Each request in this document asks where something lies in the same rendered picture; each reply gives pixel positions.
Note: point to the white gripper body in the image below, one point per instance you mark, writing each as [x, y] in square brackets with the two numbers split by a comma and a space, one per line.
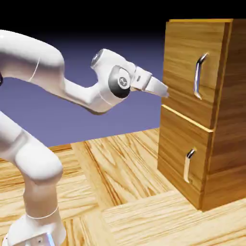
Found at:
[156, 86]

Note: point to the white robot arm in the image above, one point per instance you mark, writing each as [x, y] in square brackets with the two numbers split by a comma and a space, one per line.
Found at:
[48, 69]

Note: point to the large wooden cabinet door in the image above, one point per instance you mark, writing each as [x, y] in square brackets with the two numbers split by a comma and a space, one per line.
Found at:
[184, 76]

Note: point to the small wooden cabinet door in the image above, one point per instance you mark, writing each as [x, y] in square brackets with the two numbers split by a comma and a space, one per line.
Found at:
[176, 146]

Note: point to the light wooden cabinet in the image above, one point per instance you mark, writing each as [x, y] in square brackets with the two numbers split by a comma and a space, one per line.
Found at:
[228, 115]

